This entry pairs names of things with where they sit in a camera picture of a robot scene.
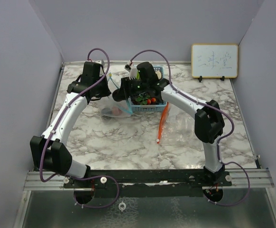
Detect dark purple plum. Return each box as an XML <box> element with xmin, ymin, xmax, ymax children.
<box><xmin>101</xmin><ymin>108</ymin><xmax>112</xmax><ymax>117</ymax></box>

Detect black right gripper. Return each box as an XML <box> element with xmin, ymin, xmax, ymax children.
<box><xmin>115</xmin><ymin>77</ymin><xmax>148</xmax><ymax>101</ymax></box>

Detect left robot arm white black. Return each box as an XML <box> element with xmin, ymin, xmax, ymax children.
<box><xmin>30</xmin><ymin>60</ymin><xmax>111</xmax><ymax>188</ymax></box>

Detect aluminium frame rail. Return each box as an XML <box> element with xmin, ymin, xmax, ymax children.
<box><xmin>23</xmin><ymin>169</ymin><xmax>275</xmax><ymax>190</ymax></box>

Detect cherry tomatoes with green leaves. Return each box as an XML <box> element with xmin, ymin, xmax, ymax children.
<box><xmin>133</xmin><ymin>94</ymin><xmax>157</xmax><ymax>105</ymax></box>

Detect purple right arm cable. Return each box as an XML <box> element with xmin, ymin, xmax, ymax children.
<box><xmin>125</xmin><ymin>49</ymin><xmax>251</xmax><ymax>207</ymax></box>

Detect clear bag blue zipper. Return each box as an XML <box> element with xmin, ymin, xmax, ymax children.
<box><xmin>98</xmin><ymin>72</ymin><xmax>133</xmax><ymax>118</ymax></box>

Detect blue plastic basket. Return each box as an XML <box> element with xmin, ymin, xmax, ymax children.
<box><xmin>128</xmin><ymin>62</ymin><xmax>169</xmax><ymax>112</ymax></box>

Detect clear bag orange zipper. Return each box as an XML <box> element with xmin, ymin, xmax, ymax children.
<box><xmin>156</xmin><ymin>104</ymin><xmax>197</xmax><ymax>145</ymax></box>

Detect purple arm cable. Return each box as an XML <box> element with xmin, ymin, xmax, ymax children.
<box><xmin>125</xmin><ymin>49</ymin><xmax>251</xmax><ymax>207</ymax></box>
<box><xmin>38</xmin><ymin>48</ymin><xmax>120</xmax><ymax>209</ymax></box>

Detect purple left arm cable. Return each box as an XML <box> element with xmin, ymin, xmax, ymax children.
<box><xmin>38</xmin><ymin>48</ymin><xmax>120</xmax><ymax>209</ymax></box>

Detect watermelon slice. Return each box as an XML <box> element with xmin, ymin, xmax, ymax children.
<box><xmin>156</xmin><ymin>71</ymin><xmax>162</xmax><ymax>80</ymax></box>

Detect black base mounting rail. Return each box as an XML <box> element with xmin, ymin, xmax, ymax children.
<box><xmin>64</xmin><ymin>169</ymin><xmax>232</xmax><ymax>198</ymax></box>

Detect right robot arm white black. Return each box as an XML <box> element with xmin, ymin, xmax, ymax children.
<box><xmin>112</xmin><ymin>62</ymin><xmax>225</xmax><ymax>186</ymax></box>

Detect small whiteboard wooden frame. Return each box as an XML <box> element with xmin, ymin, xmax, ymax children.
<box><xmin>191</xmin><ymin>43</ymin><xmax>239</xmax><ymax>79</ymax></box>

